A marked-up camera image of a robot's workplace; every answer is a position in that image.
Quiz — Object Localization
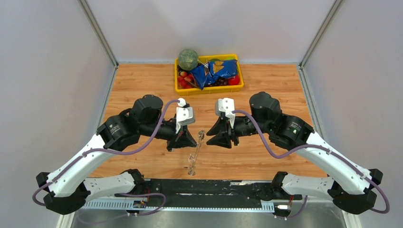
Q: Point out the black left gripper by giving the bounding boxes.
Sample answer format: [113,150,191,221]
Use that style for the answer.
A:
[140,119,197,152]

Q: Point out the strawberries in bin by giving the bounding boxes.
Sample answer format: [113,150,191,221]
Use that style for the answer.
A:
[177,71,195,89]

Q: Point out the blue snack bag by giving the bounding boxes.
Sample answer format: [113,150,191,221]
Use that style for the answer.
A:
[188,59,238,90]

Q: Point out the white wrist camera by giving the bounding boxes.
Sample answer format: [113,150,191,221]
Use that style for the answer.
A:
[176,98,195,133]
[215,97,236,128]

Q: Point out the metal key holder plate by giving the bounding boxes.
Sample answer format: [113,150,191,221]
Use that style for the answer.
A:
[188,130,205,176]

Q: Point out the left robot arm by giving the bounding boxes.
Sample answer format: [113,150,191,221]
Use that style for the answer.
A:
[32,95,197,215]

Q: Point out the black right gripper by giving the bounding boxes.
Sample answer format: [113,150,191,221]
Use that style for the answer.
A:
[206,114,271,148]

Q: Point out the red tomato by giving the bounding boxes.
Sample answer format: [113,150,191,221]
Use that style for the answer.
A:
[228,75,240,86]

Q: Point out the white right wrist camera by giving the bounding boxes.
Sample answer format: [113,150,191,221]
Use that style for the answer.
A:
[215,97,236,128]

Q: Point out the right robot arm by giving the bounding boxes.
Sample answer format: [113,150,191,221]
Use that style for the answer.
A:
[207,92,383,215]

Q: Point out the green melon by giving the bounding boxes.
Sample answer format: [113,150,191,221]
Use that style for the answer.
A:
[178,49,199,71]

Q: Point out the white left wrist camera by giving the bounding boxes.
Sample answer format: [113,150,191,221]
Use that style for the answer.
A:
[176,98,195,133]

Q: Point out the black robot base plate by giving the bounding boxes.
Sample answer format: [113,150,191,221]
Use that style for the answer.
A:
[130,179,290,209]

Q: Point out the yellow plastic bin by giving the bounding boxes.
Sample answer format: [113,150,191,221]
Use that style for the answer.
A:
[174,54,244,96]

